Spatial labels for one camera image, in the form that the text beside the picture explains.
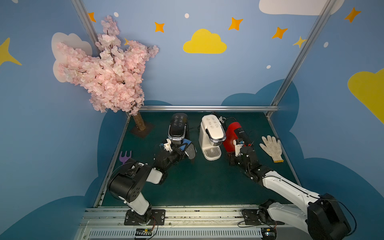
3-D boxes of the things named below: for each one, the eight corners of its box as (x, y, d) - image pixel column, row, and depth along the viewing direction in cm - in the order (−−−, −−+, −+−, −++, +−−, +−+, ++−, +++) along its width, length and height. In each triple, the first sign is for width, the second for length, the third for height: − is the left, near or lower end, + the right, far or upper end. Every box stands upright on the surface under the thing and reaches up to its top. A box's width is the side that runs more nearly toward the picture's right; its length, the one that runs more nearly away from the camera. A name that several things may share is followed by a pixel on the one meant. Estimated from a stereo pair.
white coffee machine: (203, 162, 96) (206, 142, 78) (197, 137, 109) (198, 115, 91) (221, 159, 98) (228, 139, 79) (213, 135, 110) (218, 112, 92)
